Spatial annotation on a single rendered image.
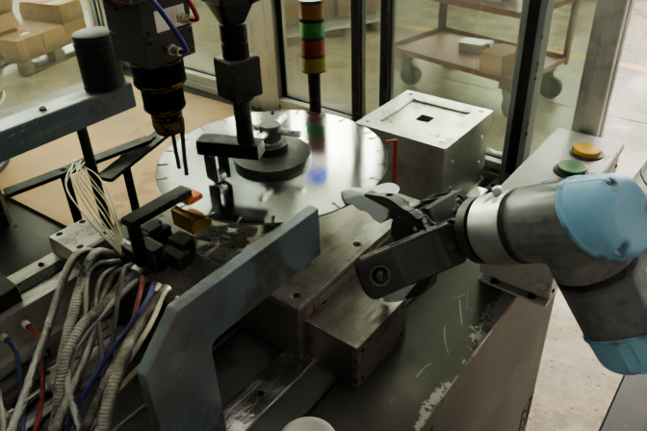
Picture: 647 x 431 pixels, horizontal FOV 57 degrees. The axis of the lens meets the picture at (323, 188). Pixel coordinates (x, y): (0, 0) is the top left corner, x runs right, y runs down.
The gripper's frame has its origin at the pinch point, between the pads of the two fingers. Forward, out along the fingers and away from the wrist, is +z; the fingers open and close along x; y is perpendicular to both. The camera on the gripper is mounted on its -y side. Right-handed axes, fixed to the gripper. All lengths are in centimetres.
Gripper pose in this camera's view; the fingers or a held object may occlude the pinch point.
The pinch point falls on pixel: (358, 248)
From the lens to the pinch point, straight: 78.3
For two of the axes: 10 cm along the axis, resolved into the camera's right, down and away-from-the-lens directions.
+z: -5.5, 1.4, 8.2
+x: -3.7, -9.2, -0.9
